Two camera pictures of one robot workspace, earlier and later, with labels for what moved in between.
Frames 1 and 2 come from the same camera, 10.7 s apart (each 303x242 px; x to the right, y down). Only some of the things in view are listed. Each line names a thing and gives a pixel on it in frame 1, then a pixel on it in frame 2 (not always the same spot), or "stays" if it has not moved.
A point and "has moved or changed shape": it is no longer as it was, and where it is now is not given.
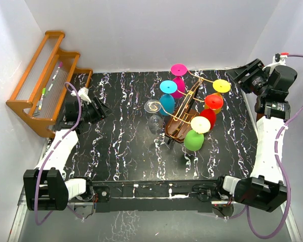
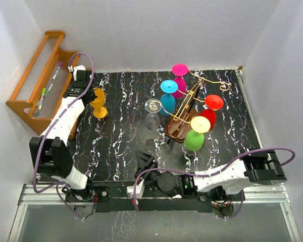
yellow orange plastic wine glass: (220, 86) has moved or changed shape
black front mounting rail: (195, 196) stays
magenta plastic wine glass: (178, 70) stays
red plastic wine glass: (213, 102) stays
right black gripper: (254, 68) to (145, 163)
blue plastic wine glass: (167, 103) stays
